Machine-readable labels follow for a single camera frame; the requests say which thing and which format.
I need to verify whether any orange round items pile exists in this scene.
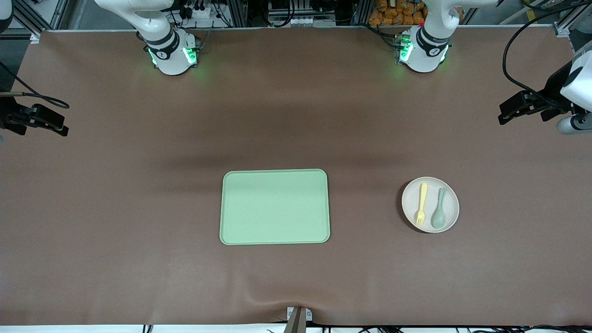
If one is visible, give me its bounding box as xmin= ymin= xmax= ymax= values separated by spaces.
xmin=369 ymin=0 xmax=464 ymax=26

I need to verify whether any beige round plate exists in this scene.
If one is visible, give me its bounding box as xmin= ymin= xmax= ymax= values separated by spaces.
xmin=401 ymin=177 xmax=460 ymax=233

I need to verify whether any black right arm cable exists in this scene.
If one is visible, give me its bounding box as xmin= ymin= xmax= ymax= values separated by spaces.
xmin=0 ymin=60 xmax=70 ymax=110

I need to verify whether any pale green plastic spoon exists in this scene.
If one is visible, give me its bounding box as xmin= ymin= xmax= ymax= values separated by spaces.
xmin=432 ymin=187 xmax=447 ymax=229

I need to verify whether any aluminium frame corner bracket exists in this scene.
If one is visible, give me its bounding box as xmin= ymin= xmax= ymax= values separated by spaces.
xmin=554 ymin=19 xmax=584 ymax=37

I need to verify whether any grey metal clamp bracket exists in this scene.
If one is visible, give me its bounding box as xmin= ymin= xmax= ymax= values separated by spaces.
xmin=287 ymin=306 xmax=314 ymax=333

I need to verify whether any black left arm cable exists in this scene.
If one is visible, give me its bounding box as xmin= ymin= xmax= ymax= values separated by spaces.
xmin=503 ymin=0 xmax=592 ymax=105

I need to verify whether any yellow plastic fork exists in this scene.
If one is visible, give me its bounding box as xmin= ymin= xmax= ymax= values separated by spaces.
xmin=416 ymin=183 xmax=429 ymax=227

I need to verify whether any brown table mat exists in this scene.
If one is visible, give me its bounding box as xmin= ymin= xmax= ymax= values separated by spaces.
xmin=0 ymin=27 xmax=592 ymax=327

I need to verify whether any aluminium frame profile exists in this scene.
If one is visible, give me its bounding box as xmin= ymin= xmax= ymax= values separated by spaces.
xmin=0 ymin=0 xmax=44 ymax=43

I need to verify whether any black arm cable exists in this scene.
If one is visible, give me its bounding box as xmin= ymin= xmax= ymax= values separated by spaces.
xmin=0 ymin=60 xmax=70 ymax=110
xmin=503 ymin=0 xmax=592 ymax=105

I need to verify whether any white power strip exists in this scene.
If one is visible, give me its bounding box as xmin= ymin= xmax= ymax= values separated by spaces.
xmin=184 ymin=4 xmax=227 ymax=20

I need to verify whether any light green rectangular tray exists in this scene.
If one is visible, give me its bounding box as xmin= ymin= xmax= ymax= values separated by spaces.
xmin=220 ymin=169 xmax=331 ymax=245

